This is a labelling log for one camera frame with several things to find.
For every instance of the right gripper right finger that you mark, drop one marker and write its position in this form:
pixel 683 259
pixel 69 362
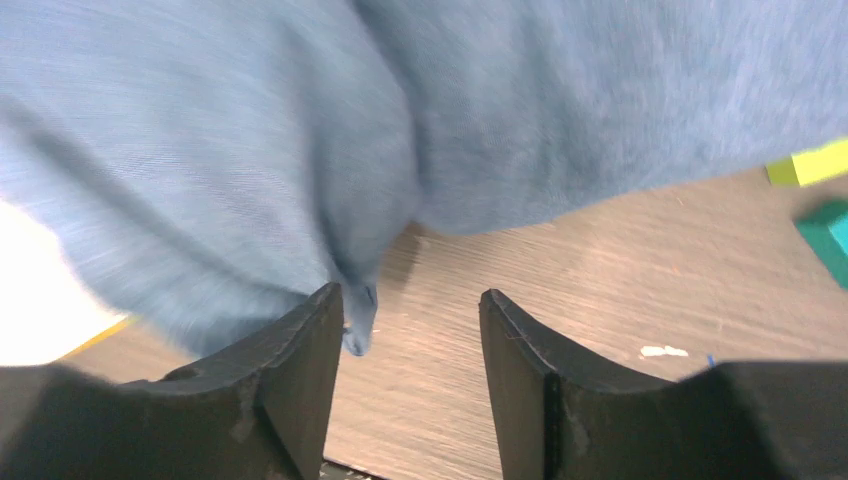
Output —
pixel 562 411

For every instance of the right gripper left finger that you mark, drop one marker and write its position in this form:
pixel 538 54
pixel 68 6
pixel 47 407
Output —
pixel 257 409

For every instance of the white pillow with yellow band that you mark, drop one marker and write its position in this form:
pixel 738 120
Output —
pixel 46 313

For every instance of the blue pillowcase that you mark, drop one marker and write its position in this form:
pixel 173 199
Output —
pixel 208 165

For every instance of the teal block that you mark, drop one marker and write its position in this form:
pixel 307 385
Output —
pixel 825 231

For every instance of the lime green block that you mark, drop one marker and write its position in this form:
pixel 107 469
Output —
pixel 810 167

